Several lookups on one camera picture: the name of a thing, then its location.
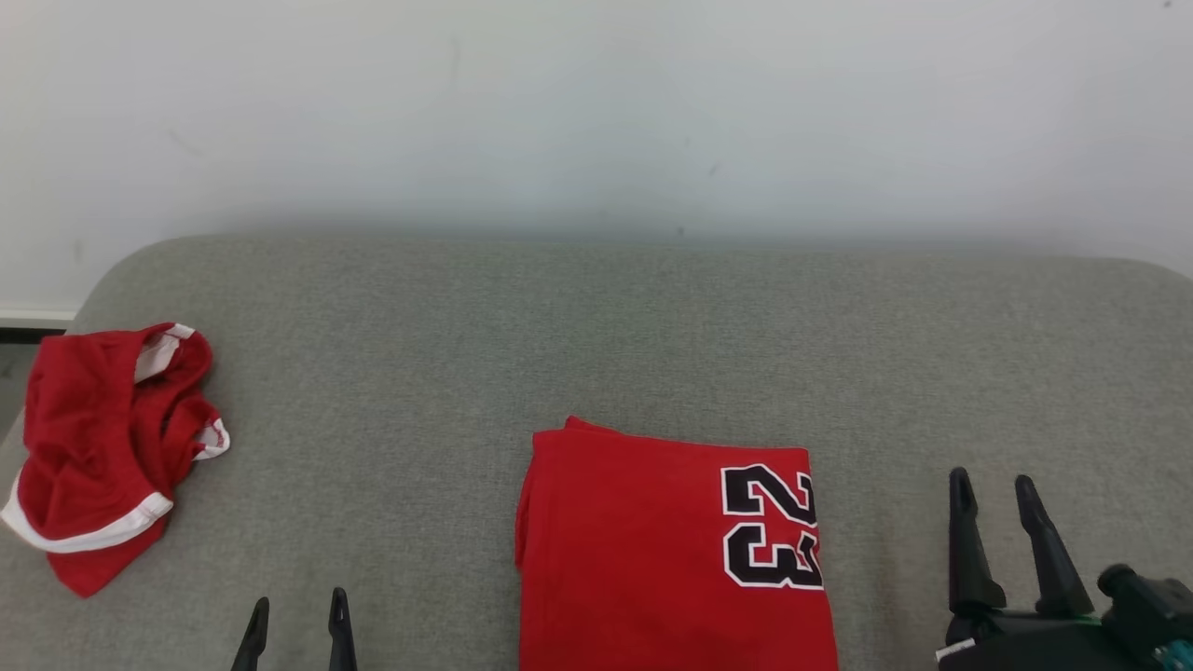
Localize red jersey with number 23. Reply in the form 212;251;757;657
514;416;840;671

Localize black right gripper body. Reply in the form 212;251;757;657
935;610;1157;671

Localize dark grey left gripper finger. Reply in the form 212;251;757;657
328;587;358;671
231;596;271;671

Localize white wall baseboard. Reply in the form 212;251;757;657
0;303;80;333

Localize red shorts with white trim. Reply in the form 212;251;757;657
0;322;231;599

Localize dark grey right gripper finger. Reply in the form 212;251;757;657
948;468;1008;616
1014;475;1096;618

